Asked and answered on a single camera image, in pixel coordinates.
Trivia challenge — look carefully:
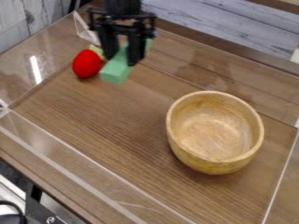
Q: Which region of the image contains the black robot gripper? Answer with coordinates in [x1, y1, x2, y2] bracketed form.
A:
[85, 0, 156, 67]

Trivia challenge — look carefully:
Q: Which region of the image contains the green rectangular block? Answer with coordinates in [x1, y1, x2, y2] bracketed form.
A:
[97, 37, 154, 85]

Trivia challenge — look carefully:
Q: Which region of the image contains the light wooden bowl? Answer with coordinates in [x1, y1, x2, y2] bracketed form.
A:
[165, 91, 265, 175]

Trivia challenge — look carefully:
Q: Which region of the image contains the red toy strawberry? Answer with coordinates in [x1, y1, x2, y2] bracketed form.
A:
[72, 45, 105, 78]

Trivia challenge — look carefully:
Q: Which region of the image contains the clear acrylic corner bracket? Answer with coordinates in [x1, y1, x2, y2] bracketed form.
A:
[72, 11, 100, 46]

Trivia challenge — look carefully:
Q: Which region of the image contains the clear acrylic tray wall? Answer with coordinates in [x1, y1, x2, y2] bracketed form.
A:
[0, 105, 194, 224]

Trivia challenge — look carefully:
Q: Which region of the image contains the black cable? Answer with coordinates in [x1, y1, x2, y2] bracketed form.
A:
[0, 199, 29, 224]

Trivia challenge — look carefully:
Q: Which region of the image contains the black metal table frame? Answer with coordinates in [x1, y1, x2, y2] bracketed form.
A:
[22, 183, 70, 224]

